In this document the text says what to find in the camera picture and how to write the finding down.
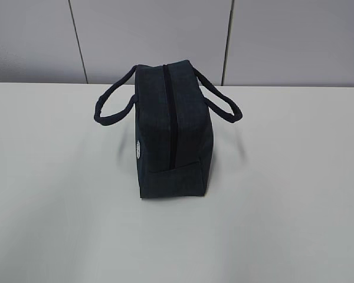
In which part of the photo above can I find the navy blue lunch bag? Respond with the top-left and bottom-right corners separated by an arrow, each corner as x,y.
94,60 -> 242,199

